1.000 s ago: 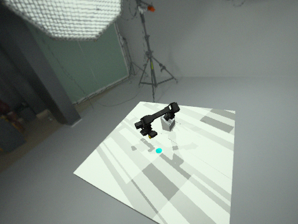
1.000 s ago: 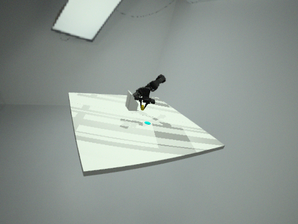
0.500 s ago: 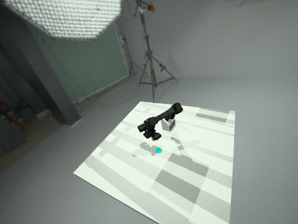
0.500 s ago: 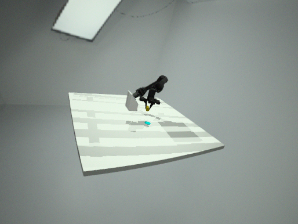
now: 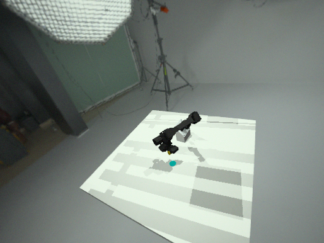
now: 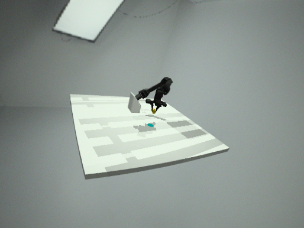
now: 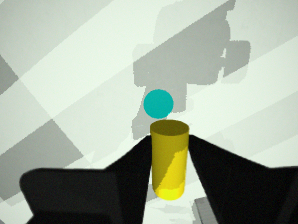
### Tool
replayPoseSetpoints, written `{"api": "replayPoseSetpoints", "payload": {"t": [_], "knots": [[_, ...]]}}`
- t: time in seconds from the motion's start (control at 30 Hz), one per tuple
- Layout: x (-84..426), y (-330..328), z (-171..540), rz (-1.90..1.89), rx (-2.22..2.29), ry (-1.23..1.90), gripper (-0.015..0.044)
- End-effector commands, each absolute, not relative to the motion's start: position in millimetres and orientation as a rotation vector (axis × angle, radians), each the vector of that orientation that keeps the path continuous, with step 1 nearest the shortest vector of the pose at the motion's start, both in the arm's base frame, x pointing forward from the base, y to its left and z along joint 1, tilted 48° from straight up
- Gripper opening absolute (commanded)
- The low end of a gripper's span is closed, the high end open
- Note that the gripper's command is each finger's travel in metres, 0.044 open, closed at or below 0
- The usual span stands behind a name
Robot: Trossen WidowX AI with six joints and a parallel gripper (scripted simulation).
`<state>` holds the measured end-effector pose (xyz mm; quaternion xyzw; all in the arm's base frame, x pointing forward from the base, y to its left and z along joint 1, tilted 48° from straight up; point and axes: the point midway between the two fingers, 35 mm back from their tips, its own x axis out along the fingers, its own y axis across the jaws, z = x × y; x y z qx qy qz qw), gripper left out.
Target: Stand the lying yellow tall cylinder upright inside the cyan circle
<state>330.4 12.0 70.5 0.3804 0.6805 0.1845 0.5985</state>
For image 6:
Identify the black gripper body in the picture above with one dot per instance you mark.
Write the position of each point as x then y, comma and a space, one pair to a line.
152, 102

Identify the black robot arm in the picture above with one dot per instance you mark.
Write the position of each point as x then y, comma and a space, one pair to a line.
162, 88

